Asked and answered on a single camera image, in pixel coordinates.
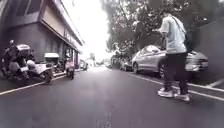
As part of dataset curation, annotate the grey concrete wall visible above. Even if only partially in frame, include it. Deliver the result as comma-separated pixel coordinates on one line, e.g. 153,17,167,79
194,19,224,73

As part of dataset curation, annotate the row of trees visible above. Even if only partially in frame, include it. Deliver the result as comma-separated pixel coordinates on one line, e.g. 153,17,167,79
99,0,224,58

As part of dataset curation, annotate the grey asphalt road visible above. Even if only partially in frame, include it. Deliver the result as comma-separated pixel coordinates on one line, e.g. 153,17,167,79
0,65,224,128

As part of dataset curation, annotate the person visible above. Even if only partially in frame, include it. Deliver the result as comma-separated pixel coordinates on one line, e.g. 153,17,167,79
156,7,194,103

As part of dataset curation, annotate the dark building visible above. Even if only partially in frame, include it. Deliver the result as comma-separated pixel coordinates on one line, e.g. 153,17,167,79
0,0,86,73

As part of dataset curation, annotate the parked red scooter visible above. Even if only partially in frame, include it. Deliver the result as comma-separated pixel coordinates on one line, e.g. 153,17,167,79
64,59,76,80

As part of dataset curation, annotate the parked white scooter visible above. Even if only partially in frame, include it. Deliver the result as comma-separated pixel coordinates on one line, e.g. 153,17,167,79
0,39,55,84

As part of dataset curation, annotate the silver car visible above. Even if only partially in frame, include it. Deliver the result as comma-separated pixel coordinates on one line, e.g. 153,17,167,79
131,44,210,79

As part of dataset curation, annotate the vehicle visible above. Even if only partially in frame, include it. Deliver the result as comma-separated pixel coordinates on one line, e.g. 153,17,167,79
119,59,134,72

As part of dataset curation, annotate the parked scooter with box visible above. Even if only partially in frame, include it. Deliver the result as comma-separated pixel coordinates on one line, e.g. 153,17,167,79
44,52,67,74

